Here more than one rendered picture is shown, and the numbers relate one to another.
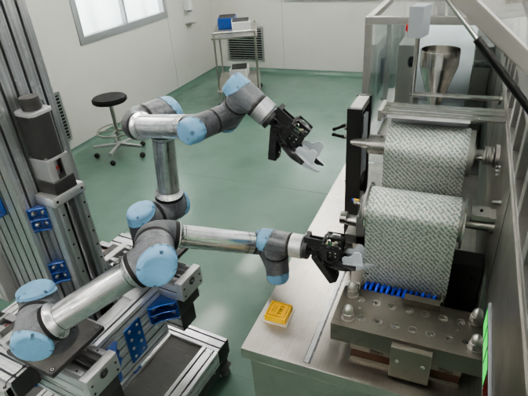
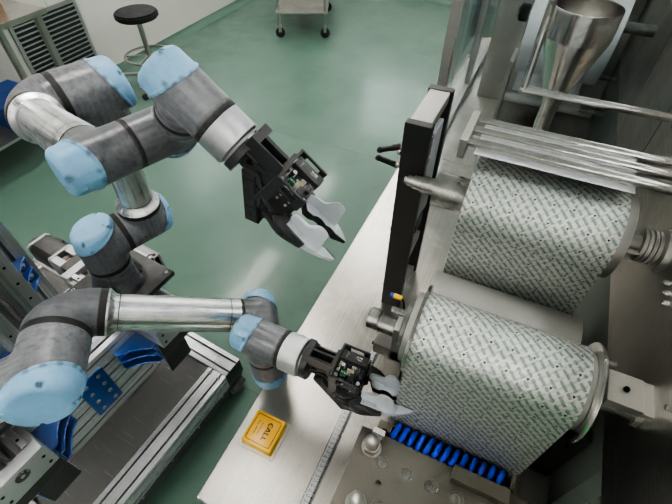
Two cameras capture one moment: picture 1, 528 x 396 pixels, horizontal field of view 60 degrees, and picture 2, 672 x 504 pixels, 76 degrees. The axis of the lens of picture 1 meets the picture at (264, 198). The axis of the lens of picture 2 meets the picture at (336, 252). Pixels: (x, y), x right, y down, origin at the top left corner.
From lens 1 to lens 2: 0.76 m
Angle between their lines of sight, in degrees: 17
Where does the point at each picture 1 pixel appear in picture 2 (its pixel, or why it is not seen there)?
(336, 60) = not seen: outside the picture
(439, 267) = (520, 447)
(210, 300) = (234, 290)
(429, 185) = (527, 280)
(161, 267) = (45, 403)
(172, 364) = (171, 386)
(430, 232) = (519, 410)
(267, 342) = (238, 490)
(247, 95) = (187, 104)
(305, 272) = not seen: hidden behind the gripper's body
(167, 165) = not seen: hidden behind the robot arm
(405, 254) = (466, 417)
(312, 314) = (314, 438)
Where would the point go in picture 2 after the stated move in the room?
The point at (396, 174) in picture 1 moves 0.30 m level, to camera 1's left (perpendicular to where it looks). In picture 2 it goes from (473, 254) to (306, 253)
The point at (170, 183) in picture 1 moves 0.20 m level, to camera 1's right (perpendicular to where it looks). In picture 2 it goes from (133, 194) to (209, 194)
